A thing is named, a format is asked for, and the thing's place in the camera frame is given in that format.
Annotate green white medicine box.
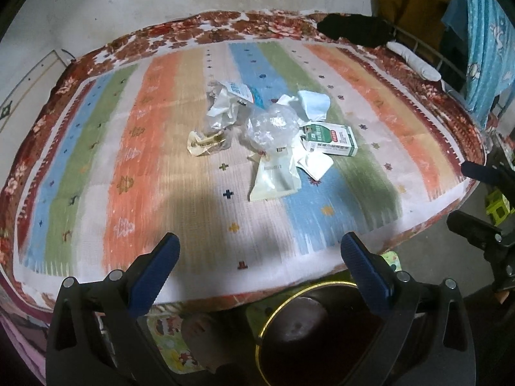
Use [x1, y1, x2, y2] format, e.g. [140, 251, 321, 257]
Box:
[300, 122, 358, 157]

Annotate light blue face mask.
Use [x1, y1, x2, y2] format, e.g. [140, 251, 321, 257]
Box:
[298, 90, 331, 122]

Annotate cream white pouch wrapper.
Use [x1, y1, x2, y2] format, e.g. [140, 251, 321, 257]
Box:
[249, 148, 301, 202]

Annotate yellow snack wrapper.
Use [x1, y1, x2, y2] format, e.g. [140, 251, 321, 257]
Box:
[187, 131, 226, 157]

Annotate clear plastic bag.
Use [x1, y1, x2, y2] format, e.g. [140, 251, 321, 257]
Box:
[243, 104, 299, 152]

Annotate white natural printed bag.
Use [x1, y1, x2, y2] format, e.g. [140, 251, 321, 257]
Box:
[204, 80, 265, 132]

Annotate white torn paper wrapper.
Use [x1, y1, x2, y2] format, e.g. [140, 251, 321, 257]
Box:
[293, 145, 333, 181]

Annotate black trash bin gold rim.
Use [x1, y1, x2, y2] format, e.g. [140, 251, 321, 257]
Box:
[256, 281, 384, 385]

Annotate green plastic stool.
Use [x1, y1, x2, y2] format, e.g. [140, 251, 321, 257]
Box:
[485, 190, 512, 226]

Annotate white rolled pillow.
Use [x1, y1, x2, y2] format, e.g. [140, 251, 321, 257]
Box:
[386, 41, 442, 82]

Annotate blue patterned hanging cloth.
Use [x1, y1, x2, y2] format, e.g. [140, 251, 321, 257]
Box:
[442, 0, 514, 126]

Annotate black cloth on bed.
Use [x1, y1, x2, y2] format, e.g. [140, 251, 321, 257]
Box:
[317, 13, 394, 48]

